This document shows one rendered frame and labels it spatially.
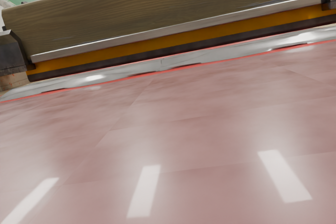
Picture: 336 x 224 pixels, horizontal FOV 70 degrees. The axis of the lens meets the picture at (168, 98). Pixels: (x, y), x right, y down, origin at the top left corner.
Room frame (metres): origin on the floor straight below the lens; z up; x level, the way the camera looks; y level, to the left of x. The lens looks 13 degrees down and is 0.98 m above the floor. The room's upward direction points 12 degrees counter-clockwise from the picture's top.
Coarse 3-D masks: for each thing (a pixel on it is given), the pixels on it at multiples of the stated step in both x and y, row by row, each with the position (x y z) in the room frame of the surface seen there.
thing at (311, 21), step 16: (320, 16) 0.29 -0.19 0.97; (240, 32) 0.30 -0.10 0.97; (256, 32) 0.30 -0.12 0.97; (272, 32) 0.29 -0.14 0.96; (160, 48) 0.31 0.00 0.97; (176, 48) 0.31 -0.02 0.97; (192, 48) 0.31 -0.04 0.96; (80, 64) 0.33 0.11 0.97; (96, 64) 0.33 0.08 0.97; (112, 64) 0.33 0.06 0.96; (32, 80) 0.34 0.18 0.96
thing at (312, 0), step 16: (288, 0) 0.27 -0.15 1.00; (304, 0) 0.27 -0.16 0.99; (320, 0) 0.27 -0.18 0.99; (224, 16) 0.28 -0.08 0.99; (240, 16) 0.28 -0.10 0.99; (256, 16) 0.27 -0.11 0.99; (144, 32) 0.29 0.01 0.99; (160, 32) 0.29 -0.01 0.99; (176, 32) 0.29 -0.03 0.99; (64, 48) 0.31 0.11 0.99; (80, 48) 0.31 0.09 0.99; (96, 48) 0.30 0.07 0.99
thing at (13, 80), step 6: (18, 72) 0.40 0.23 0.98; (24, 72) 0.41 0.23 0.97; (0, 78) 0.36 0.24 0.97; (6, 78) 0.37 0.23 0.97; (12, 78) 0.38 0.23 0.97; (18, 78) 0.40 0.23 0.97; (24, 78) 0.41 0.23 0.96; (0, 84) 0.36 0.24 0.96; (6, 84) 0.37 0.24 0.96; (12, 84) 0.38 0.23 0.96; (18, 84) 0.39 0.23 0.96; (0, 90) 0.35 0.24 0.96
